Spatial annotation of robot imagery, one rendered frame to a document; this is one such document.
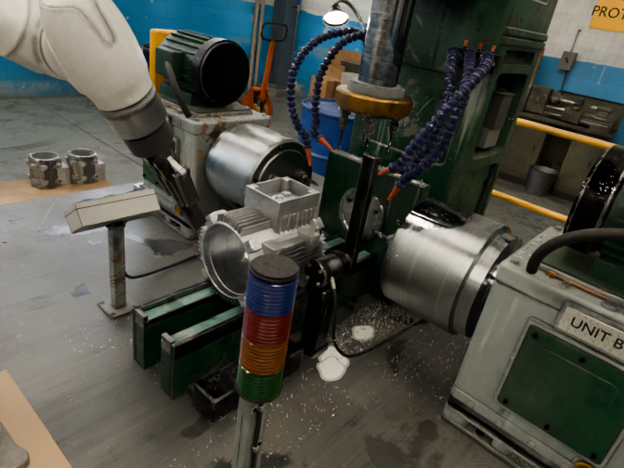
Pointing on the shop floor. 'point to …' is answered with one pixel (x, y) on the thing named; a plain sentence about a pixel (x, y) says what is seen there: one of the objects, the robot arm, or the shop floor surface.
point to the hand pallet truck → (255, 99)
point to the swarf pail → (539, 179)
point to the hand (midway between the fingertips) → (192, 212)
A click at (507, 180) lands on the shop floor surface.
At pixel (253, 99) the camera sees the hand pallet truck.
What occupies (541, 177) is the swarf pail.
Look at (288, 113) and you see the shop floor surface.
